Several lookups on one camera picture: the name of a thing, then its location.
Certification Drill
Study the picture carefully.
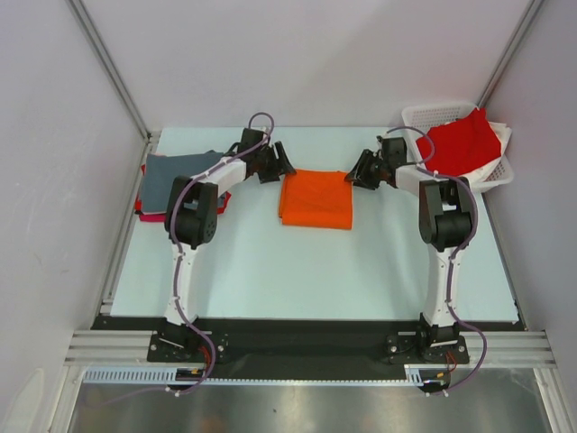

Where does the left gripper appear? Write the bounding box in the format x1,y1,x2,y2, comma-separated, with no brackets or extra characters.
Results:
254,142,295,184

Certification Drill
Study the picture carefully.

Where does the orange t-shirt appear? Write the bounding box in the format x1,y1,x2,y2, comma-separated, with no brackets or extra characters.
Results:
279,170,353,230

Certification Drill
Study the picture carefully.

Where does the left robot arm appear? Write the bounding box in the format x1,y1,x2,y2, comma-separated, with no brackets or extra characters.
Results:
165,126,296,340

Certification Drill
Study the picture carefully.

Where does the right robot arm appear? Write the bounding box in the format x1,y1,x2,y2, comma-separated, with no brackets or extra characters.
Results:
345,135,478,362

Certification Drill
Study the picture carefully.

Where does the magenta folded t-shirt in stack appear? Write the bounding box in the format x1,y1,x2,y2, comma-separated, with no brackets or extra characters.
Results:
138,213,166,223

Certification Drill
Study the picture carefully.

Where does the white plastic basket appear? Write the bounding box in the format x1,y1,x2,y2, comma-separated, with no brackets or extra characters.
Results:
401,101,514,193

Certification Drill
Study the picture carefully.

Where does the red t-shirt in basket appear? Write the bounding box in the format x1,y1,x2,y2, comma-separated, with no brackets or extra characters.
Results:
417,108,502,177

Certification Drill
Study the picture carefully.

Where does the grey folded t-shirt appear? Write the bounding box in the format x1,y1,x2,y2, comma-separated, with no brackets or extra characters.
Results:
139,151,224,215

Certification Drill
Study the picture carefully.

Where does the white cloth in basket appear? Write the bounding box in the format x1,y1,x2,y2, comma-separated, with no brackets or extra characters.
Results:
442,118,502,178

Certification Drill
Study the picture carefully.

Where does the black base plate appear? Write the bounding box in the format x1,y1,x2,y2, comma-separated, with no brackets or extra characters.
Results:
89,315,470,380

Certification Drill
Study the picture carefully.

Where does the white cable duct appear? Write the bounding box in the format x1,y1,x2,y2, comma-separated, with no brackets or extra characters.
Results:
83,364,449,388

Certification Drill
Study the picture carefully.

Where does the aluminium frame rail front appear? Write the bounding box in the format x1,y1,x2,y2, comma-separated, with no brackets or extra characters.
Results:
64,330,556,369

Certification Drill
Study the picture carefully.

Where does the left aluminium corner post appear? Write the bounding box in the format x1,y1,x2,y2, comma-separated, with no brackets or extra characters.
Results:
66,0,151,142

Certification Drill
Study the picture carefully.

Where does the aluminium corner post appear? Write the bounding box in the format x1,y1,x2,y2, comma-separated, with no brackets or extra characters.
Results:
66,0,151,142
477,0,548,107

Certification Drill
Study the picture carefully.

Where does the right aluminium corner post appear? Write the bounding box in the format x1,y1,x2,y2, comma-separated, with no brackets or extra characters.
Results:
477,0,548,107

